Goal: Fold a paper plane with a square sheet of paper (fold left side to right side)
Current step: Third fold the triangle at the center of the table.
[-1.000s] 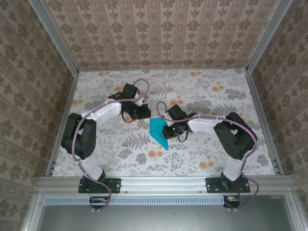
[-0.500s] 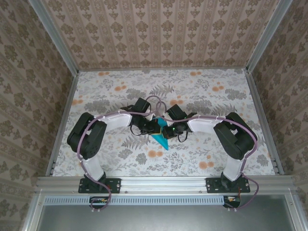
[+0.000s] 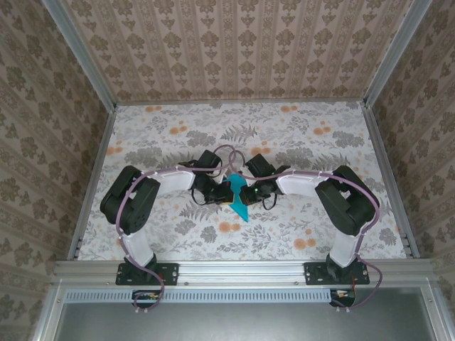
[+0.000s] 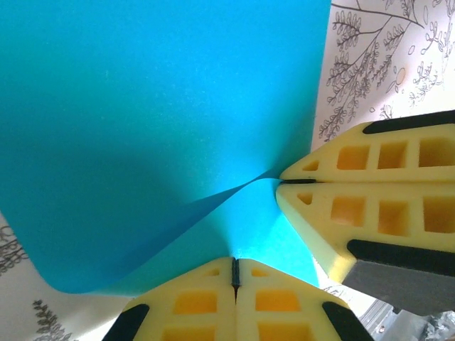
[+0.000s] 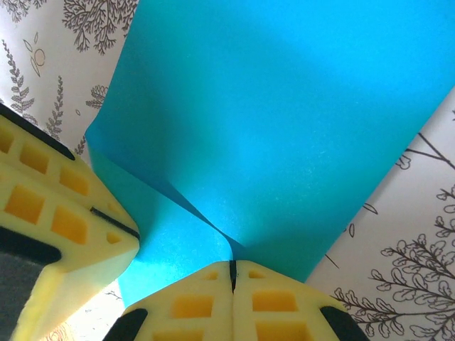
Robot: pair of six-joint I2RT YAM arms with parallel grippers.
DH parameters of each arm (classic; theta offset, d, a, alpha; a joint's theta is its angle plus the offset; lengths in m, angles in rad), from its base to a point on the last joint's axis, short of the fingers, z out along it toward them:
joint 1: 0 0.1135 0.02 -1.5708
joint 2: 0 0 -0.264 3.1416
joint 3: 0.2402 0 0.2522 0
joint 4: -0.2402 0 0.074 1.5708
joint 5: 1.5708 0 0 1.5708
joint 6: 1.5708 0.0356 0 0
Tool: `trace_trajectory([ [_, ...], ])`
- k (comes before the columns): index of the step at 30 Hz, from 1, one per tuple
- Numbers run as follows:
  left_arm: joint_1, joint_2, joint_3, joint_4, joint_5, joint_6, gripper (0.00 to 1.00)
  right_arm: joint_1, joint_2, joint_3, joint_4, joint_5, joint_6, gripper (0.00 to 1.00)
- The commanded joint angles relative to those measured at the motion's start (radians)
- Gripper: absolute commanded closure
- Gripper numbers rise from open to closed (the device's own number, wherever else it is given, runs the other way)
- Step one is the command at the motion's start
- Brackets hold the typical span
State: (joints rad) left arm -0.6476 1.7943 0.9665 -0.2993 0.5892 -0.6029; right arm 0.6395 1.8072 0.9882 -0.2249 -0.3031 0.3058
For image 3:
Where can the blue paper sheet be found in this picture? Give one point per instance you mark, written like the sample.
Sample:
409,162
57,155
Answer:
237,183

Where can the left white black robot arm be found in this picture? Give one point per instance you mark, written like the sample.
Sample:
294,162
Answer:
177,183

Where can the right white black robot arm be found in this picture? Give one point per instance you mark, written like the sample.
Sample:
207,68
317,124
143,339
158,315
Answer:
298,184

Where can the floral patterned table cover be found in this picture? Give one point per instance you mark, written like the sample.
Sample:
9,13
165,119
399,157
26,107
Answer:
284,231

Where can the grey metal panel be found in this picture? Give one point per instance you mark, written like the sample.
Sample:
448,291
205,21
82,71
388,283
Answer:
241,323

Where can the black controller board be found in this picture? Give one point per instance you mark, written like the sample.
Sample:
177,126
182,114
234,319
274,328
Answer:
343,300
142,302

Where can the long aluminium base rail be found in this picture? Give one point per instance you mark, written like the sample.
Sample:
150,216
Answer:
241,271

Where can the thin aluminium edge rail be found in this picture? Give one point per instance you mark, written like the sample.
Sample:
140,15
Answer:
241,102

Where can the aluminium side rail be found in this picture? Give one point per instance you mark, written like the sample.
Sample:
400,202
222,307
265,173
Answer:
390,177
91,184

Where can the slanted aluminium frame post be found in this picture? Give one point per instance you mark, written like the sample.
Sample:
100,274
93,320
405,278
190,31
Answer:
395,53
84,58

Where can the aluminium frame profile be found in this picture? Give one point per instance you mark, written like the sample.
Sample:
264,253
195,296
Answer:
430,316
48,316

